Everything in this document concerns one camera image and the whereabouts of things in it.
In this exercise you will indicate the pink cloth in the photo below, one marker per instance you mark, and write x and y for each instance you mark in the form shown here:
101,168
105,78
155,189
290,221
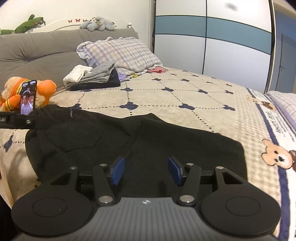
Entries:
157,69

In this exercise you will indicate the purple plaid pillow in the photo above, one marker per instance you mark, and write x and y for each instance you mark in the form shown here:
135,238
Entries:
120,54

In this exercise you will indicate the pale blue door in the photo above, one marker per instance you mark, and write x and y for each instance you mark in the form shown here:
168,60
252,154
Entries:
288,58

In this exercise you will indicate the pile of folded clothes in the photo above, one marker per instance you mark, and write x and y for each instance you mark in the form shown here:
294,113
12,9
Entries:
111,82

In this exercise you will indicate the light grey folded garment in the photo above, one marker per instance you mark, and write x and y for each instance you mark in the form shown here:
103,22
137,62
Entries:
99,74

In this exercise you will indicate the black garment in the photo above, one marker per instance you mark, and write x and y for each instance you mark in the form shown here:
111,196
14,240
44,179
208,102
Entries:
173,143

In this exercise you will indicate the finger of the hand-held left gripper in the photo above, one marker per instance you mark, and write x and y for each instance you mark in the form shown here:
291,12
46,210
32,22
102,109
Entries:
27,121

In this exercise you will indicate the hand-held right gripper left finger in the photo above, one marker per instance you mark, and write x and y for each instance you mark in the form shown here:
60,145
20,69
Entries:
118,171

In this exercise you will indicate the white teal striped wardrobe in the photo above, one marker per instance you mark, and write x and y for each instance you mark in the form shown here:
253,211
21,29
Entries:
219,46

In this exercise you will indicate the purple cloth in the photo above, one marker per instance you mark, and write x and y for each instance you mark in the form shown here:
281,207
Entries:
122,77

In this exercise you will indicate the smartphone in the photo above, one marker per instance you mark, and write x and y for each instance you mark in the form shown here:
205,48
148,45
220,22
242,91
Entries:
29,97

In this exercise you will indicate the green plush toy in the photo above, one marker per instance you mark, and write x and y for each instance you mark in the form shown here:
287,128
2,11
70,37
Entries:
25,25

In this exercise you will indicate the white folded garment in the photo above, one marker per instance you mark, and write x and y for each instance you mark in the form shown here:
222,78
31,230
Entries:
75,74

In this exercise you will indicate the purple plaid quilt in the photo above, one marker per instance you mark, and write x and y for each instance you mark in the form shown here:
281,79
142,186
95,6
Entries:
284,104

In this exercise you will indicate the small white gadget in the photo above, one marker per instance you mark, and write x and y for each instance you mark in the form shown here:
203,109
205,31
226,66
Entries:
129,24

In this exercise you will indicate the white arched headboard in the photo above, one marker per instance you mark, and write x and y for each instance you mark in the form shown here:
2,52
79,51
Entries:
60,24

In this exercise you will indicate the blue-grey plush toy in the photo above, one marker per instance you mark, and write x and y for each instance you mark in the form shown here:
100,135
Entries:
98,24

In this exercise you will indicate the grey headboard cushion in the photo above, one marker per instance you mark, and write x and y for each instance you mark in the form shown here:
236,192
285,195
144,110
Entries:
41,51

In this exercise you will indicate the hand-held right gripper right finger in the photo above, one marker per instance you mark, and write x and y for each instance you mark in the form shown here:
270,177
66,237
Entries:
175,171

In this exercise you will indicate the printed bear blanket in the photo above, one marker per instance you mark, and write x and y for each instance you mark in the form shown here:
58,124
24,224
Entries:
173,97

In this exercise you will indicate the wooden bed frame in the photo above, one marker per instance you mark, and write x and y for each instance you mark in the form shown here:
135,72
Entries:
7,185

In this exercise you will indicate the person's dark clothing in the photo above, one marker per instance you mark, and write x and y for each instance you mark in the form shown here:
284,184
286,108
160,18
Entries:
7,220

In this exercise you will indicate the orange plush toy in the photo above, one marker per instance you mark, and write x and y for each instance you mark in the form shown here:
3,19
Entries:
46,89

